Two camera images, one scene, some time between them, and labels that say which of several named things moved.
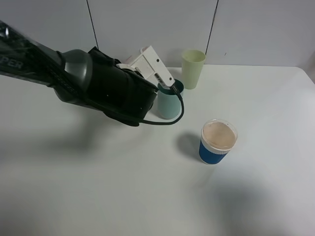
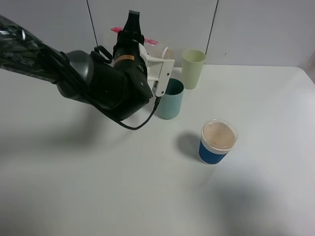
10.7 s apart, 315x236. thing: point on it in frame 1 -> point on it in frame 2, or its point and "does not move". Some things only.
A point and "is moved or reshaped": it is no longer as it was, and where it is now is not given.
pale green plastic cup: (192, 63) does not move
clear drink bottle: (127, 61) is moved or reshaped
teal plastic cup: (169, 102) does not move
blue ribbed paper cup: (218, 137) does not move
